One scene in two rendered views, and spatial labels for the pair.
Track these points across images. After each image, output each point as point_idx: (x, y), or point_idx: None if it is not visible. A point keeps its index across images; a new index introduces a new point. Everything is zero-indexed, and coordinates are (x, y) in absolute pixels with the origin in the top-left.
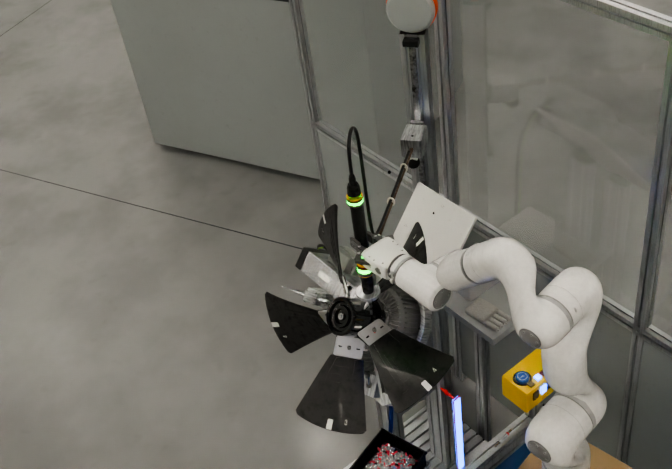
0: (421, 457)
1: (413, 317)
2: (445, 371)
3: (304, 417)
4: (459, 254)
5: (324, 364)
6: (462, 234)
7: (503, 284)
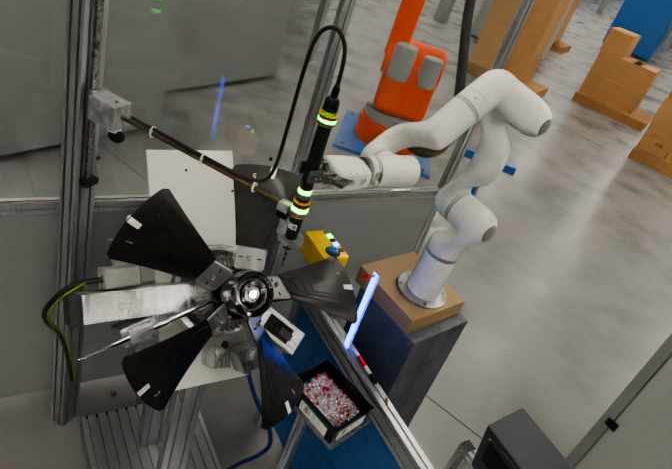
0: (332, 363)
1: None
2: (343, 268)
3: (272, 425)
4: (460, 106)
5: (258, 357)
6: None
7: (509, 104)
